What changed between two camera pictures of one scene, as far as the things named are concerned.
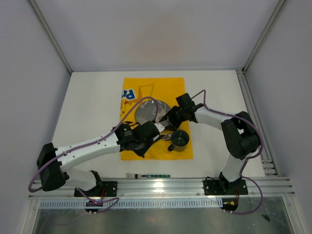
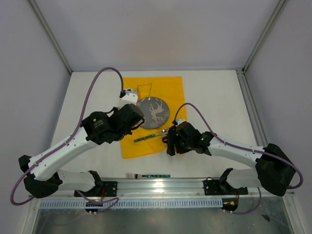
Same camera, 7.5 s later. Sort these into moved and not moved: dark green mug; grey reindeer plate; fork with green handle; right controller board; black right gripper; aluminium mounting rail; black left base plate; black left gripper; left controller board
Moved: dark green mug; black left gripper; black right gripper
Not moved: fork with green handle; grey reindeer plate; right controller board; left controller board; black left base plate; aluminium mounting rail
